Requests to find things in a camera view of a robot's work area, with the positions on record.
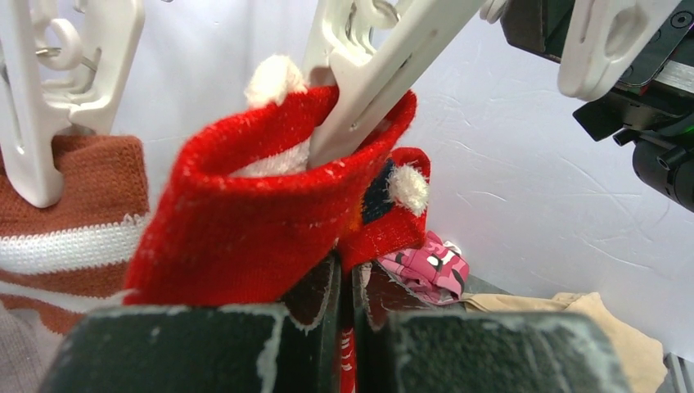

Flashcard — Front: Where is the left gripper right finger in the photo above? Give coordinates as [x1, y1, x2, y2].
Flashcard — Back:
[352, 263, 630, 392]

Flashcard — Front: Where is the white clip hanger frame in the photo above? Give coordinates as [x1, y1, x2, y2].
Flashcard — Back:
[1, 1, 693, 208]

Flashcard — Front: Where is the beige cloth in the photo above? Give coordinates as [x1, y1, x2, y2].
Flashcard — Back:
[462, 292, 667, 393]

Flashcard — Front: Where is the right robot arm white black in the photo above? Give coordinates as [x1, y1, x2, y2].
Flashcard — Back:
[573, 89, 693, 211]

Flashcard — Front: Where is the pink camouflage bag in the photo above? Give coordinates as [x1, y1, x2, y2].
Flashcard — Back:
[377, 231, 470, 305]

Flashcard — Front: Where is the red sock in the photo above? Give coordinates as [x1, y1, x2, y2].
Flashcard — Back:
[337, 147, 430, 393]
[124, 55, 428, 306]

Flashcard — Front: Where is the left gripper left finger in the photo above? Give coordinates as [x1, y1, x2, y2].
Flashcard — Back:
[40, 256, 341, 392]

